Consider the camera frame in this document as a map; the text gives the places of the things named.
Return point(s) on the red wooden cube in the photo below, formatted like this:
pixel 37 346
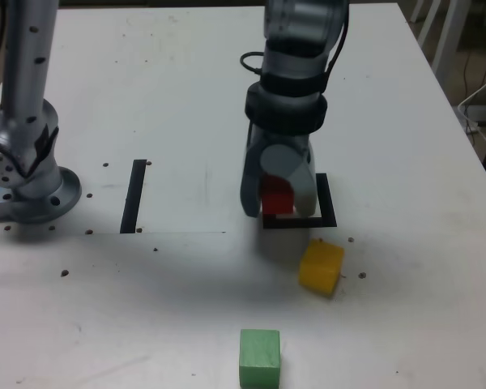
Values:
pixel 277 200

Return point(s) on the black tape strip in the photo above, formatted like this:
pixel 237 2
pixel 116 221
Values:
pixel 133 194

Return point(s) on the yellow wooden cube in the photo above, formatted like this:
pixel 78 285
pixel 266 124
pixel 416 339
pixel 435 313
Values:
pixel 320 265

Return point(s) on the black tape square outline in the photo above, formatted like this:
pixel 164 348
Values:
pixel 328 202

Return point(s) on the thick white furniture leg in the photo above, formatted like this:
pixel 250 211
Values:
pixel 449 36

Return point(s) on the thin white furniture leg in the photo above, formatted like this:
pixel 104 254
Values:
pixel 428 22
pixel 417 10

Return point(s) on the green wooden cube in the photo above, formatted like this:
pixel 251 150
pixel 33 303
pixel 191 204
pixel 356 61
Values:
pixel 259 356

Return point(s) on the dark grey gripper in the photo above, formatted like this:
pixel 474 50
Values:
pixel 279 138

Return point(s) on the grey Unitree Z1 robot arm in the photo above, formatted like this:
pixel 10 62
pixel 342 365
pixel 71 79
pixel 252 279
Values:
pixel 24 81

